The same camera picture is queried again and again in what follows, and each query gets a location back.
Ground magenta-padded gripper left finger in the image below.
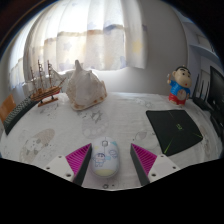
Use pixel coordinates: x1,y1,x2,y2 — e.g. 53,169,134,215
44,143,93,186

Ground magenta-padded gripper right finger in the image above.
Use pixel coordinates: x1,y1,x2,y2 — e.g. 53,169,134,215
130,143,181,186

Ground white cartoon-print computer mouse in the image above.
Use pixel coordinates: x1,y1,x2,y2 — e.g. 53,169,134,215
90,136,120,179

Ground black mouse pad green lines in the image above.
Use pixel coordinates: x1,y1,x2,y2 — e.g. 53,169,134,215
145,109,204,157

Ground white cartoon-print tablecloth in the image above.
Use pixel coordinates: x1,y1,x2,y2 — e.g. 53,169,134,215
0,91,224,191

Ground large white conch shell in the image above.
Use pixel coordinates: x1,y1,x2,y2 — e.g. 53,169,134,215
65,59,108,111

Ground wooden model sailing ship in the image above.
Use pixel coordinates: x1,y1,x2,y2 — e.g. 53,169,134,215
29,59,67,108

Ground dark keyboard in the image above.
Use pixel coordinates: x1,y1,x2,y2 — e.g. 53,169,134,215
3,96,39,136

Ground cartoon boy figurine blue shirt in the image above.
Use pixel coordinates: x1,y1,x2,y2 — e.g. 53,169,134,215
166,65,193,106

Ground orange wooden chair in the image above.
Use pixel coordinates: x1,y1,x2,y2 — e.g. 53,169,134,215
0,94,17,124

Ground black computer monitor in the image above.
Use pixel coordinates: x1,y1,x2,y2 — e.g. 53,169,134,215
208,65,224,116

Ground white printed curtain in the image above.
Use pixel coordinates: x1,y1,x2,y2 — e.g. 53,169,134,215
8,0,148,91

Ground white wall shelf unit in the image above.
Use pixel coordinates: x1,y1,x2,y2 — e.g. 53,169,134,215
181,19,224,94

